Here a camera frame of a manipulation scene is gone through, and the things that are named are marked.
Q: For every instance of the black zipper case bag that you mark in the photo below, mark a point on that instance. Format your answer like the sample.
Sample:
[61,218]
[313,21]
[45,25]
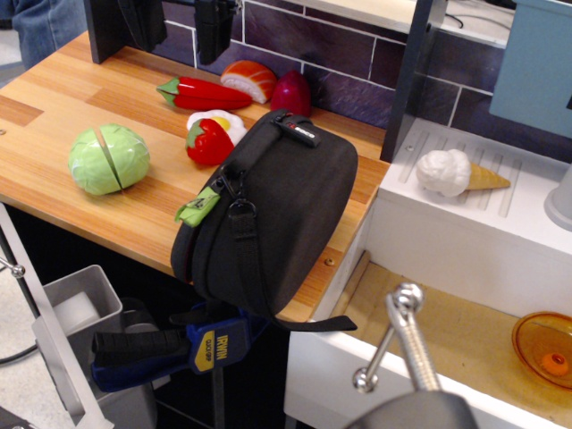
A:
[283,191]

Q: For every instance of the green zipper pull tab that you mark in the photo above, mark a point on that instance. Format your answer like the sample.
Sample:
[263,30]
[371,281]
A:
[194,212]

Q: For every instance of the toy fried egg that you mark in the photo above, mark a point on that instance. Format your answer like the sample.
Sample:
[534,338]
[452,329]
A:
[232,124]

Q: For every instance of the red toy strawberry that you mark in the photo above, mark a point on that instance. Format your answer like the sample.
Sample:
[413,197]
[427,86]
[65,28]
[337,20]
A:
[208,142]

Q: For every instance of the dark red toy onion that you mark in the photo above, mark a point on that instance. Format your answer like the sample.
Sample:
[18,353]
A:
[292,92]

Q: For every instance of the toy salmon sushi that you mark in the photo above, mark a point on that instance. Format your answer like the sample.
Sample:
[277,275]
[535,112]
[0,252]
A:
[250,77]

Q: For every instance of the blue Irwin bar clamp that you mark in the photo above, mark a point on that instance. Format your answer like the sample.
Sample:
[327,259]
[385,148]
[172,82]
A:
[125,360]

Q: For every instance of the red toy chili pepper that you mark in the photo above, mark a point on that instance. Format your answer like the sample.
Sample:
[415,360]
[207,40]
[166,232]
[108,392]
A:
[201,95]

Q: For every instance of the white toy ice cream cone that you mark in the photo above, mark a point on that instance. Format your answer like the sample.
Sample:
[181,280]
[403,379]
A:
[450,173]

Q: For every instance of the white toy sink unit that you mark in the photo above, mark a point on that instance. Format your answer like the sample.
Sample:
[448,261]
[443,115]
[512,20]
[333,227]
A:
[485,259]

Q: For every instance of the green toy cabbage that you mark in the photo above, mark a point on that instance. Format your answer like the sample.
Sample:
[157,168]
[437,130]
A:
[108,160]

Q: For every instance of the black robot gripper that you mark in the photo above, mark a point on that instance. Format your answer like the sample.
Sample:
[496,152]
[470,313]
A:
[213,19]

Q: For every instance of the grey plastic bin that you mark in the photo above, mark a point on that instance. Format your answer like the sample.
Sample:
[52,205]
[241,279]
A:
[72,310]

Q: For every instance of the grey toy faucet base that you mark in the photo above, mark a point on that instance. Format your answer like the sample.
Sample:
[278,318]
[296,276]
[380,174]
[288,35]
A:
[558,204]

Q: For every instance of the blue toy cabinet door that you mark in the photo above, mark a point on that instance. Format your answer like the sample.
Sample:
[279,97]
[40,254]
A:
[534,83]

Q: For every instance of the orange plastic bowl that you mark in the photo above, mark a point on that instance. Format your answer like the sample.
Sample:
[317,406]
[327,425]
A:
[542,343]

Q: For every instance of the person in blue jeans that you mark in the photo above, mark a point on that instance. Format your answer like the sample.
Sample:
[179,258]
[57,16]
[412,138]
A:
[44,27]

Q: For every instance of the dark grey shelf post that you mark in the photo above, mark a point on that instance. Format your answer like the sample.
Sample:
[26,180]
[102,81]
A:
[427,21]

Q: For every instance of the dark grey left post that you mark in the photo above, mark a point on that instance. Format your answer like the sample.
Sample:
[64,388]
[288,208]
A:
[114,24]

